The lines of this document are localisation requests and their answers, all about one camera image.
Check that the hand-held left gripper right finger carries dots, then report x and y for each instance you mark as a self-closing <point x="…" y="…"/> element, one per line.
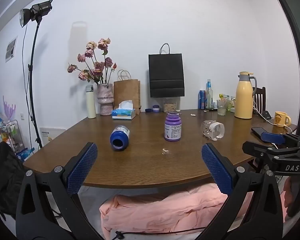
<point x="217" y="170"/>

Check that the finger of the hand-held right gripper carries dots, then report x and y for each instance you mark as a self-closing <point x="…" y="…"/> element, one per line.
<point x="277" y="158"/>
<point x="272" y="137"/>

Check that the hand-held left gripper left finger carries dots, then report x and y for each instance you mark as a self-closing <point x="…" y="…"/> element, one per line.
<point x="82" y="168"/>

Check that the clear plastic cup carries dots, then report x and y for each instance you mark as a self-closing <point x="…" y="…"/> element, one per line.
<point x="213" y="130"/>

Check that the person's right hand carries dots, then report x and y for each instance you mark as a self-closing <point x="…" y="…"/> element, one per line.
<point x="287" y="187"/>

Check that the black phone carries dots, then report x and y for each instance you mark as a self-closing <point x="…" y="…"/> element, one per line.
<point x="258" y="131"/>

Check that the yellow mug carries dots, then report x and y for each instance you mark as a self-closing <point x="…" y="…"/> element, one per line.
<point x="281" y="119"/>

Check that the black charger block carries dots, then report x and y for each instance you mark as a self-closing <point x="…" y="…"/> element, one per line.
<point x="267" y="115"/>

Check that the dark wooden chair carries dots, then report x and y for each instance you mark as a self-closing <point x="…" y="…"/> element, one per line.
<point x="260" y="98"/>

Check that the white panel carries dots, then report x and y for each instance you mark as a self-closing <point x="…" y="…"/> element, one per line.
<point x="50" y="134"/>

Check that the blue plastic bottle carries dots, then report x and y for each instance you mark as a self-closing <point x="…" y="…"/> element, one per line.
<point x="120" y="138"/>

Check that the yellow thermos jug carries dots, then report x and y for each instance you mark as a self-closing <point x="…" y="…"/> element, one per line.
<point x="244" y="96"/>

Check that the white crumbs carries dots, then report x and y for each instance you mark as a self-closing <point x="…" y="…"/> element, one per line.
<point x="166" y="151"/>

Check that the colourful small packets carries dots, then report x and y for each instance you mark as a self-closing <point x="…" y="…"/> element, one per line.
<point x="227" y="100"/>

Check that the drinking glass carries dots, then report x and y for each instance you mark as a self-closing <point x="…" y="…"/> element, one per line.
<point x="221" y="108"/>

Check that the pink blanket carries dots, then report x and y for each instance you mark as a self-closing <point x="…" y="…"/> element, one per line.
<point x="170" y="208"/>

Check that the black pen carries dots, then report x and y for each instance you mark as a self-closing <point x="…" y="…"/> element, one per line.
<point x="211" y="110"/>

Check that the purple plastic bottle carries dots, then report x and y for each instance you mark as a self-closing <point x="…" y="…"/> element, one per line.
<point x="173" y="127"/>

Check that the white thermos bottle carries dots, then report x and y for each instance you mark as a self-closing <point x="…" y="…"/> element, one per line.
<point x="91" y="102"/>

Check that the blue tissue box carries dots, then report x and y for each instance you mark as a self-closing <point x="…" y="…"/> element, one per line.
<point x="123" y="112"/>

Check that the blue soda can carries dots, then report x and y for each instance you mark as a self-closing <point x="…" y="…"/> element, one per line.
<point x="202" y="100"/>

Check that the pink mottled vase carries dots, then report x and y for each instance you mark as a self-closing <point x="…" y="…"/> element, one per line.
<point x="105" y="99"/>

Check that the clear glass bottle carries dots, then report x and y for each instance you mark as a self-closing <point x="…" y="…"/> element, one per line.
<point x="209" y="95"/>

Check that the black cloth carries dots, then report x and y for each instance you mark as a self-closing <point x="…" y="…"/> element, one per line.
<point x="3" y="180"/>

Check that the clear jar of grains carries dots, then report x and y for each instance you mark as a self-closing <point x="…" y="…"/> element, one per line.
<point x="170" y="105"/>

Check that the brown paper bag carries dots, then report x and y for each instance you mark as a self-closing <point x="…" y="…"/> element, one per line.
<point x="127" y="93"/>

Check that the small purple jar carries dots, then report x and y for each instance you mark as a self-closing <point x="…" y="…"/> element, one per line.
<point x="155" y="108"/>

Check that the purple coral decoration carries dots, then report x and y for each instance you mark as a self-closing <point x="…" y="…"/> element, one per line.
<point x="8" y="108"/>

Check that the black light stand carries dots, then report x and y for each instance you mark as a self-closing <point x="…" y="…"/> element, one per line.
<point x="32" y="85"/>

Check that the dried pink roses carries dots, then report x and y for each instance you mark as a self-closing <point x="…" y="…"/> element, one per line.
<point x="93" y="62"/>

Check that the black paper bag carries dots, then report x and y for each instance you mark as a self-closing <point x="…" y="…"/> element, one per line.
<point x="166" y="75"/>

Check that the black studio light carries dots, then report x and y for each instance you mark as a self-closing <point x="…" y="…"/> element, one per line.
<point x="35" y="11"/>

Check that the wall poster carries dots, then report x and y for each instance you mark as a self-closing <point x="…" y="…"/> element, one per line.
<point x="11" y="49"/>

